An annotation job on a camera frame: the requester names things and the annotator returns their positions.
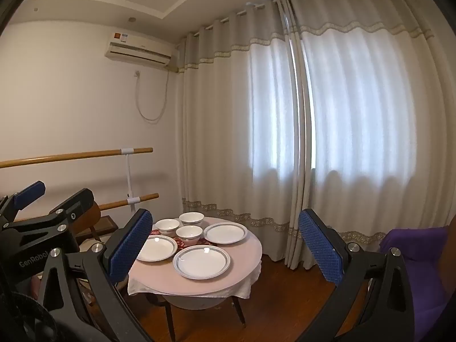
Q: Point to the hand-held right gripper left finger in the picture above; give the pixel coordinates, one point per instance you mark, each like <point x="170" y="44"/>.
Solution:
<point x="130" y="245"/>

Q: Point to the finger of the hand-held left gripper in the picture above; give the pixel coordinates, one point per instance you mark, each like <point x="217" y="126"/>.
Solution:
<point x="30" y="192"/>
<point x="76" y="203"/>

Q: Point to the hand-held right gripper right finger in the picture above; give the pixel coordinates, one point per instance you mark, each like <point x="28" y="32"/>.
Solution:
<point x="320" y="249"/>

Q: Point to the white plate with grey rim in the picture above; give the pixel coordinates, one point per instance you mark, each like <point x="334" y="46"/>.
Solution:
<point x="158" y="247"/>
<point x="225" y="232"/>
<point x="201" y="262"/>

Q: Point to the white bowl with grey rim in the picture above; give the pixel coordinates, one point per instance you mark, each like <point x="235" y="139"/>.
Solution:
<point x="191" y="218"/>
<point x="167" y="225"/>
<point x="188" y="234"/>

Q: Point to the white cloth under table cover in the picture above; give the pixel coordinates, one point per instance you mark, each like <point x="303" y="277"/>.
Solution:
<point x="137" y="285"/>

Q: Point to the round table with pink cover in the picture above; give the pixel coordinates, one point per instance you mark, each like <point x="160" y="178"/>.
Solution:
<point x="242" y="260"/>

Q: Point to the dark wooden table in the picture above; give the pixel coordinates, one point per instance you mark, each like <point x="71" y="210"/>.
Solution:
<point x="169" y="317"/>

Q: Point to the long wooden barre rail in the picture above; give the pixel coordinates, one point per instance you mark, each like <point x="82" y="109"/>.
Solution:
<point x="71" y="156"/>

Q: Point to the white barre bracket post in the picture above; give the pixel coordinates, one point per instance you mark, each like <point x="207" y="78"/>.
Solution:
<point x="129" y="178"/>

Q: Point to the white wall air conditioner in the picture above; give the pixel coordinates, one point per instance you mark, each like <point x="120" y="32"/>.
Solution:
<point x="139" y="48"/>

